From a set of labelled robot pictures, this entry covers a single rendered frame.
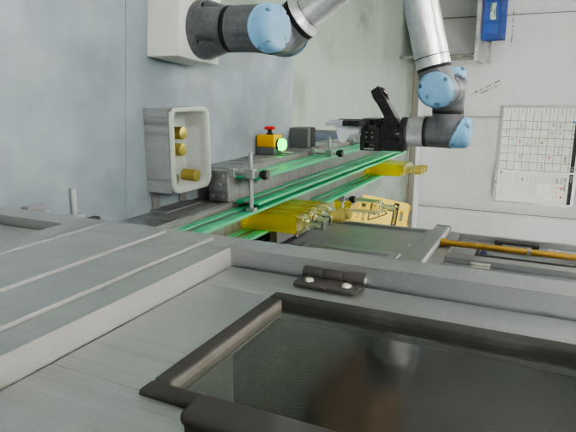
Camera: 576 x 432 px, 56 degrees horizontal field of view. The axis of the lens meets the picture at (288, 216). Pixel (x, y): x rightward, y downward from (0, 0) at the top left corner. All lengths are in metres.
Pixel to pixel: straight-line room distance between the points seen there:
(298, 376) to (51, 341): 0.16
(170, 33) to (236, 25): 0.17
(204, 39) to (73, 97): 0.37
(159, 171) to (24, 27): 0.47
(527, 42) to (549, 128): 1.05
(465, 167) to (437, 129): 6.06
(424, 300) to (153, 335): 0.22
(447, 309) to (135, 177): 1.12
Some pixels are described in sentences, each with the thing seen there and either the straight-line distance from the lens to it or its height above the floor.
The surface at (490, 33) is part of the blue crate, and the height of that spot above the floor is 0.98.
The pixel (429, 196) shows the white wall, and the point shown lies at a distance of 7.57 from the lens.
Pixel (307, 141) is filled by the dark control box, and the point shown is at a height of 0.83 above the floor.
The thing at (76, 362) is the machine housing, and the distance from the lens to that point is 0.39.
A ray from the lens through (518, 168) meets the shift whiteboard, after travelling 7.36.
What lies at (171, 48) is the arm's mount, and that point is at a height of 0.83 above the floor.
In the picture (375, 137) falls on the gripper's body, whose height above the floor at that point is 1.31.
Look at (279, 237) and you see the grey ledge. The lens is 1.93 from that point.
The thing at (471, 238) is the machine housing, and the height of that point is 1.48.
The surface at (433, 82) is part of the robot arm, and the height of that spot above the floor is 1.47.
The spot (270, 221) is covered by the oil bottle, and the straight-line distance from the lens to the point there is 1.62.
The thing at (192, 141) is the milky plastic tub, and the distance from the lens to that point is 1.59.
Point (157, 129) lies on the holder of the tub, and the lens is 1.46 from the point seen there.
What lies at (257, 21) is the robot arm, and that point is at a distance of 1.39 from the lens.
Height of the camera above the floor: 1.72
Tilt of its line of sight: 25 degrees down
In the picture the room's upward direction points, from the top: 96 degrees clockwise
